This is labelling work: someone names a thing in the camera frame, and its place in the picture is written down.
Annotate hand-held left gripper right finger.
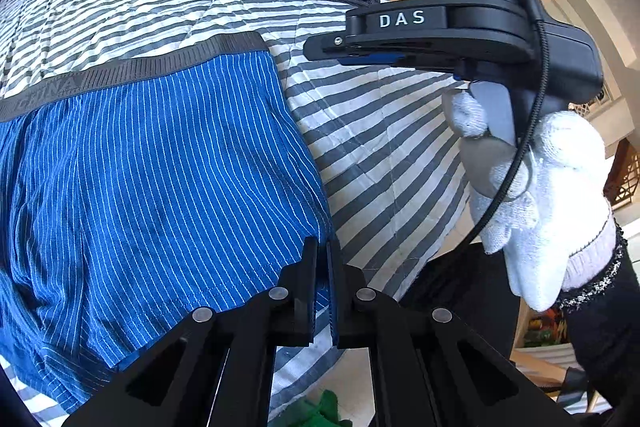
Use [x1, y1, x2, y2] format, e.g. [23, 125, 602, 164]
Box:
[325, 239, 586, 427]

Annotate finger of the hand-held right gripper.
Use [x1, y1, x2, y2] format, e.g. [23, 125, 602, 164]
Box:
[302, 32, 536, 69]

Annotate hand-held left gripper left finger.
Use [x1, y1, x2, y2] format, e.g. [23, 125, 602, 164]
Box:
[62, 237, 319, 427]

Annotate blue striped boxer shorts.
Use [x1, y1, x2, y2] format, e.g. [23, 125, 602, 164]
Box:
[0, 32, 334, 415]

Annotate person's right forearm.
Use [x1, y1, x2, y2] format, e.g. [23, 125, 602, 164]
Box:
[556, 224, 640, 427]

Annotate person's right hand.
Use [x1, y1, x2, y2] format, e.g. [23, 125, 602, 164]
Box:
[442, 89, 626, 313]

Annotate green cloth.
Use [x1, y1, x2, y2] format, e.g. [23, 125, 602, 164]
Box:
[294, 388, 352, 427]

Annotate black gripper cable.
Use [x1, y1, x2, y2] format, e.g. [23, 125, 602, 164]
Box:
[439, 0, 549, 269]

